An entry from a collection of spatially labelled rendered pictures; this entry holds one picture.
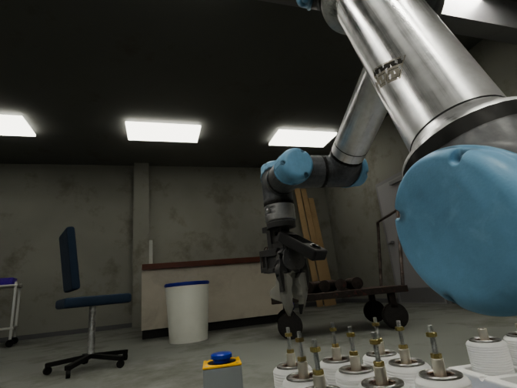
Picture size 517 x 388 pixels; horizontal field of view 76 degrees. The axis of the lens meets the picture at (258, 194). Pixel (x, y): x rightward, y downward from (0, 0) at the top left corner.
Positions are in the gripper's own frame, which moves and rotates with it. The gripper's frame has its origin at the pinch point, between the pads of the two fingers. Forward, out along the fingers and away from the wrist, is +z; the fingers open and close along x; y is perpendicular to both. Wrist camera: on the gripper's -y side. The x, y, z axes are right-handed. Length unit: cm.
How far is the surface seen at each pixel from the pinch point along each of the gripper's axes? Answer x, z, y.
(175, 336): -113, 32, 275
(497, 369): -47, 20, -22
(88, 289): -128, -38, 644
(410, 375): -15.4, 15.2, -15.4
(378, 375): -1.9, 12.2, -16.3
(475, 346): -46, 15, -19
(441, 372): -11.9, 13.1, -23.3
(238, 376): 18.2, 9.6, -0.8
